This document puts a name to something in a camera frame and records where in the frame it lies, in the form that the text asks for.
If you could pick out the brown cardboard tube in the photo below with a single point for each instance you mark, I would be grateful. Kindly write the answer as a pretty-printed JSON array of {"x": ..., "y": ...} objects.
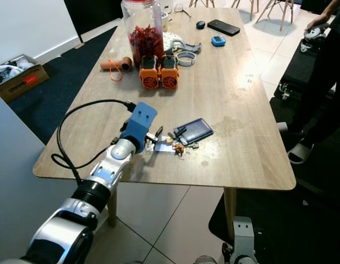
[{"x": 114, "y": 65}]

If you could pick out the black door panel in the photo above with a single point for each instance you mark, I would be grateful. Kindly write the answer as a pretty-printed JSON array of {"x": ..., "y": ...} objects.
[{"x": 93, "y": 16}]

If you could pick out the dark blue rug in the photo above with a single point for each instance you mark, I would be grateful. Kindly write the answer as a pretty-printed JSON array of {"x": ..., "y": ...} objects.
[{"x": 49, "y": 104}]

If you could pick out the white crumpled bag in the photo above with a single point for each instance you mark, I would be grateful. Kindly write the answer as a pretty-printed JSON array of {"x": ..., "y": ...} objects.
[{"x": 171, "y": 41}]

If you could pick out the bluish left wrist camera mount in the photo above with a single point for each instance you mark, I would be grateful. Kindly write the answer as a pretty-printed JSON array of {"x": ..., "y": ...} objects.
[{"x": 141, "y": 118}]

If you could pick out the orange black fan device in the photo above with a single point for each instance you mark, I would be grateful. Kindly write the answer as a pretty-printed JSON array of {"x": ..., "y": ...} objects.
[
  {"x": 149, "y": 75},
  {"x": 169, "y": 75}
]

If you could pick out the black floor mat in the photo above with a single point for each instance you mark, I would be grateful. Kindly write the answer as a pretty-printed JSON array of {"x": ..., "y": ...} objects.
[{"x": 296, "y": 231}]

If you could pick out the wooden table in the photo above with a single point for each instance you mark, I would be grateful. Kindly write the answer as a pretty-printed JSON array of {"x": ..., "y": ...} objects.
[{"x": 236, "y": 99}]

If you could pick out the grey metal tool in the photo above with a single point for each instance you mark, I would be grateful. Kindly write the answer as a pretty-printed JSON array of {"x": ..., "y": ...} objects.
[{"x": 192, "y": 45}]

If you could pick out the dark blue wallet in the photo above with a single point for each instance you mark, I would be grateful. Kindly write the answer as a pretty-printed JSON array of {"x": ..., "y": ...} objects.
[{"x": 195, "y": 130}]

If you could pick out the wooden leg chair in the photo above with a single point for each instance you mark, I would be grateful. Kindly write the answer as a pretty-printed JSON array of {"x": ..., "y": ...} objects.
[
  {"x": 283, "y": 12},
  {"x": 242, "y": 7}
]

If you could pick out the grey handheld controller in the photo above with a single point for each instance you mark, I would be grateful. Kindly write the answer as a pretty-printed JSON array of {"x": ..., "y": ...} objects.
[{"x": 314, "y": 34}]

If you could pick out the grey robot leg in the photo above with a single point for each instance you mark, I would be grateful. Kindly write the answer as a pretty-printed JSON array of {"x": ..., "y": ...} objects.
[{"x": 243, "y": 239}]

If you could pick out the thin frame glasses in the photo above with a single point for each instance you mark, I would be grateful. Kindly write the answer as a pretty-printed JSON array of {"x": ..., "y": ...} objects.
[{"x": 176, "y": 9}]

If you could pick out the black smartphone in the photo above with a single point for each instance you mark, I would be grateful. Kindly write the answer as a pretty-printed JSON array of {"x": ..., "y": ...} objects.
[{"x": 223, "y": 27}]

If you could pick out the black computer mouse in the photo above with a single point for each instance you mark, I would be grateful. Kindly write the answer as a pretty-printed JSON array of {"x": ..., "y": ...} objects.
[{"x": 200, "y": 25}]

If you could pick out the black carry case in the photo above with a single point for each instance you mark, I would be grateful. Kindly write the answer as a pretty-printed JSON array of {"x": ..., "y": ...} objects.
[{"x": 299, "y": 69}]

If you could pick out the clear jar with red contents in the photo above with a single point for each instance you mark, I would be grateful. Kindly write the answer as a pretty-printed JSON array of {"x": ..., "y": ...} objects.
[{"x": 143, "y": 33}]

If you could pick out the open cardboard box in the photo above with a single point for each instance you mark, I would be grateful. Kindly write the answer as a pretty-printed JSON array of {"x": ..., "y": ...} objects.
[{"x": 24, "y": 85}]

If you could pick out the person bare hand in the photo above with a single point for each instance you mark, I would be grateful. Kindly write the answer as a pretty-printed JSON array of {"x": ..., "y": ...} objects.
[{"x": 317, "y": 23}]

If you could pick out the keys with brown charm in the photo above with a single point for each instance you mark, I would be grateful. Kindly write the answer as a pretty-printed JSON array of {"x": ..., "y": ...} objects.
[{"x": 180, "y": 148}]

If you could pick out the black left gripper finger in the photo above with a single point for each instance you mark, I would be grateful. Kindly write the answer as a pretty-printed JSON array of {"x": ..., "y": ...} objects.
[{"x": 159, "y": 133}]

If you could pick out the person in black clothes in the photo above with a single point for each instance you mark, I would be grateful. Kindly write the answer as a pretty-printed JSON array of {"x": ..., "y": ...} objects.
[{"x": 327, "y": 82}]

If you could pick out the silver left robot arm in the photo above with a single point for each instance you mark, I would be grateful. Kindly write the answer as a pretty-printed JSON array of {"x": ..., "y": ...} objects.
[{"x": 107, "y": 168}]

